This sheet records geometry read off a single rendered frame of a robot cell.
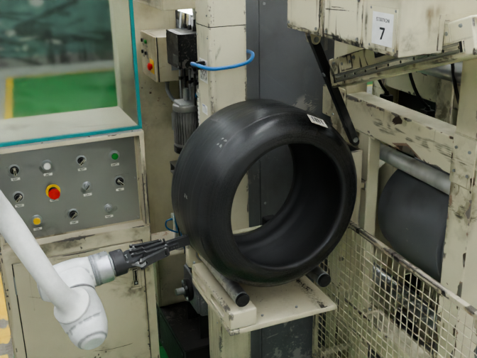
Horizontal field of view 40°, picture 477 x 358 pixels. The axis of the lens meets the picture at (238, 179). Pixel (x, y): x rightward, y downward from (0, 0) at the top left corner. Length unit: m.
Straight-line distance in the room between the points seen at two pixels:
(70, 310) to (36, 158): 0.79
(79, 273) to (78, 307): 0.15
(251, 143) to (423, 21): 0.55
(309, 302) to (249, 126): 0.65
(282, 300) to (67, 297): 0.76
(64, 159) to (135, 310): 0.67
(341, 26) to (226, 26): 0.41
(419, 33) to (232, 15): 0.66
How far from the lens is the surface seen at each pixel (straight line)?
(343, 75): 2.16
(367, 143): 2.42
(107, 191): 2.50
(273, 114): 1.89
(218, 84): 2.15
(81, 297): 1.78
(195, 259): 2.30
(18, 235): 1.71
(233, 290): 2.03
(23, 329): 2.63
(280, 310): 2.15
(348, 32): 1.86
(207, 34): 2.12
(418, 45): 1.72
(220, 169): 1.82
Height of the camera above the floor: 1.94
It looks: 21 degrees down
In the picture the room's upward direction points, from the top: 1 degrees counter-clockwise
